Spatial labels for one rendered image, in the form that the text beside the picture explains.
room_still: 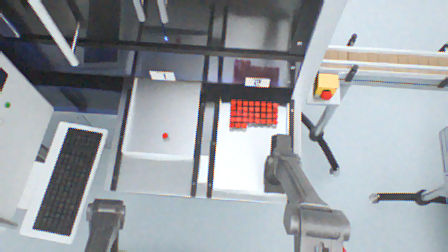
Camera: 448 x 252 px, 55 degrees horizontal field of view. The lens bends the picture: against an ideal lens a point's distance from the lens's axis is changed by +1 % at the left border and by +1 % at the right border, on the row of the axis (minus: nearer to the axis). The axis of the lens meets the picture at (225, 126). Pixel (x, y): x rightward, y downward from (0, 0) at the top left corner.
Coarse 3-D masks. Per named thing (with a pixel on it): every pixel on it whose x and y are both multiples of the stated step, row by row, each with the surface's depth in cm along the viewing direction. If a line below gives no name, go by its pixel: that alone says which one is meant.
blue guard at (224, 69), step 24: (0, 48) 143; (24, 48) 141; (48, 48) 140; (96, 48) 138; (96, 72) 154; (120, 72) 152; (144, 72) 151; (192, 72) 148; (216, 72) 147; (240, 72) 145; (264, 72) 144; (288, 72) 143
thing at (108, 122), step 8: (56, 112) 193; (64, 112) 193; (56, 120) 203; (64, 120) 202; (72, 120) 202; (80, 120) 201; (88, 120) 200; (96, 120) 199; (104, 120) 198; (112, 120) 198; (48, 128) 215; (56, 128) 214; (104, 128) 209; (112, 128) 208; (48, 136) 227; (112, 136) 219; (48, 144) 240
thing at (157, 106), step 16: (144, 80) 167; (160, 80) 167; (144, 96) 164; (160, 96) 164; (176, 96) 164; (192, 96) 164; (128, 112) 158; (144, 112) 162; (160, 112) 162; (176, 112) 162; (192, 112) 162; (128, 128) 159; (144, 128) 159; (160, 128) 159; (176, 128) 159; (192, 128) 159; (128, 144) 157; (144, 144) 157; (160, 144) 157; (176, 144) 157; (192, 144) 157
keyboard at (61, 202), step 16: (64, 144) 163; (80, 144) 162; (96, 144) 164; (64, 160) 160; (80, 160) 160; (64, 176) 158; (80, 176) 158; (48, 192) 156; (64, 192) 156; (80, 192) 157; (48, 208) 154; (64, 208) 154; (48, 224) 152; (64, 224) 151
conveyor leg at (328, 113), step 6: (342, 84) 180; (342, 90) 183; (342, 96) 189; (330, 108) 202; (336, 108) 202; (324, 114) 211; (330, 114) 208; (318, 120) 223; (324, 120) 216; (318, 126) 225; (324, 126) 223; (318, 132) 231
